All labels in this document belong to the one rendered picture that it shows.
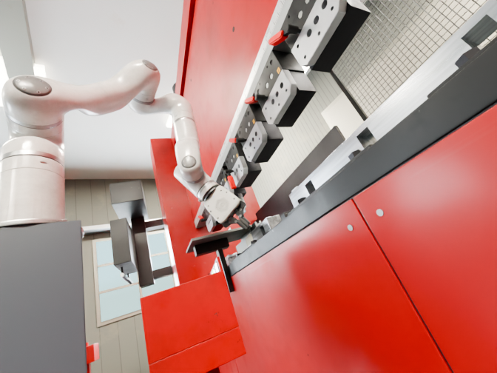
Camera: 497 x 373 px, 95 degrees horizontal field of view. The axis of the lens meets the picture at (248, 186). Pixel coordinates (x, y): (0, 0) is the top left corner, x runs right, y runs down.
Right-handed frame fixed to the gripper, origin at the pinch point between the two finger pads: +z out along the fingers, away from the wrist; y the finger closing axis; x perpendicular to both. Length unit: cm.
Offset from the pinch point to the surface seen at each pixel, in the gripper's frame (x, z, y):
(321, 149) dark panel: 52, -4, 53
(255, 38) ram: -13, -33, 48
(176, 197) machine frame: 101, -82, -34
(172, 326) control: -32.7, 8.6, -18.3
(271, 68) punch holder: -14.7, -20.5, 41.5
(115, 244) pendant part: 79, -84, -87
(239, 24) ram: -9, -46, 53
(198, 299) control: -29.9, 8.6, -13.0
